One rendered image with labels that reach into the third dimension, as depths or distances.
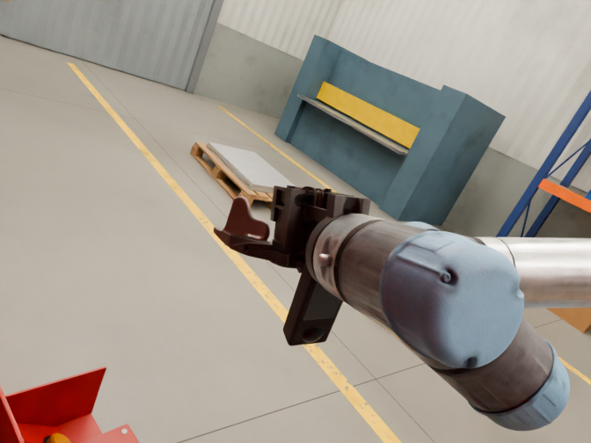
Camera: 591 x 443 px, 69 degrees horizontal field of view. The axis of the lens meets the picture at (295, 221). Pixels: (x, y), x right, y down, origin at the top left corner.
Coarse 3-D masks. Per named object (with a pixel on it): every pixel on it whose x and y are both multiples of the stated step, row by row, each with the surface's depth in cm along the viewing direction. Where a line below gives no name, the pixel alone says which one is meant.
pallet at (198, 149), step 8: (200, 144) 456; (192, 152) 459; (200, 152) 458; (208, 152) 443; (200, 160) 449; (216, 160) 430; (208, 168) 437; (216, 168) 421; (224, 168) 417; (216, 176) 418; (224, 176) 423; (232, 176) 406; (224, 184) 414; (240, 184) 394; (232, 192) 402; (248, 192) 382; (256, 192) 393; (264, 192) 400; (248, 200) 383; (264, 200) 418; (272, 200) 399
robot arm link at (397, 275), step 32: (384, 224) 32; (352, 256) 31; (384, 256) 28; (416, 256) 26; (448, 256) 24; (480, 256) 24; (352, 288) 30; (384, 288) 26; (416, 288) 24; (448, 288) 23; (480, 288) 24; (512, 288) 25; (384, 320) 27; (416, 320) 24; (448, 320) 23; (480, 320) 24; (512, 320) 25; (416, 352) 29; (448, 352) 24; (480, 352) 25
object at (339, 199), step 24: (288, 192) 43; (312, 192) 42; (336, 192) 48; (288, 216) 42; (312, 216) 41; (336, 216) 38; (288, 240) 43; (312, 240) 37; (288, 264) 43; (312, 264) 37
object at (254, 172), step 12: (216, 144) 459; (216, 156) 439; (228, 156) 435; (240, 156) 454; (252, 156) 475; (228, 168) 420; (240, 168) 417; (252, 168) 434; (264, 168) 452; (240, 180) 402; (252, 180) 398; (264, 180) 413; (276, 180) 430; (288, 180) 448
